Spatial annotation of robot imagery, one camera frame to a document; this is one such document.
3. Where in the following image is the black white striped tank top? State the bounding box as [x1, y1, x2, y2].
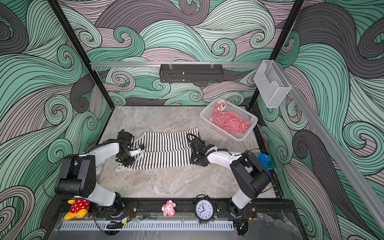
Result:
[115, 128, 200, 172]

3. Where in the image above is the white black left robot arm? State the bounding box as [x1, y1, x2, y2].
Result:
[55, 130, 145, 218]

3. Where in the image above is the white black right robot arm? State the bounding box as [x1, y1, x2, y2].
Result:
[187, 134, 272, 217]

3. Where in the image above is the red white striped tank top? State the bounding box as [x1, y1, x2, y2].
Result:
[212, 100, 252, 134]

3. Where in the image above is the white plastic laundry basket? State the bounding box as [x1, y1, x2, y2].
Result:
[200, 99, 258, 142]

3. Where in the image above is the black analog alarm clock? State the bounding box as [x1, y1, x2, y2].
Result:
[193, 194, 215, 224]

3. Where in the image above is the pink plush toy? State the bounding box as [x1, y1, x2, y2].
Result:
[162, 200, 177, 217]

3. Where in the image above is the blue round lid object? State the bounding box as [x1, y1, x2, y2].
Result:
[258, 154, 275, 170]

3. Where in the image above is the yellow red plush doll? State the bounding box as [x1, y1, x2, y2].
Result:
[64, 199, 90, 221]

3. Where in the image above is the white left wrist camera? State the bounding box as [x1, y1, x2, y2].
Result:
[129, 144, 145, 157]

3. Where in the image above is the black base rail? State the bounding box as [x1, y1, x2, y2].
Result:
[56, 197, 298, 221]

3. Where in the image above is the black wall shelf tray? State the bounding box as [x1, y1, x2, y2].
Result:
[159, 64, 224, 84]

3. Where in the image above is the white slotted cable duct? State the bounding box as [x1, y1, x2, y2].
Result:
[59, 220, 235, 232]

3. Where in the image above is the clear plastic wall bin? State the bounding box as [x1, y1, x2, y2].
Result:
[254, 60, 292, 109]

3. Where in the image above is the black vertical frame post left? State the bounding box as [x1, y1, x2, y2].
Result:
[47, 0, 115, 111]

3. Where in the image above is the black vertical frame post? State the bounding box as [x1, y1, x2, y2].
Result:
[47, 0, 115, 111]
[249, 1, 304, 111]

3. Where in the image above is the black vertical frame post right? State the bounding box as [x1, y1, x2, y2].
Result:
[249, 1, 304, 111]

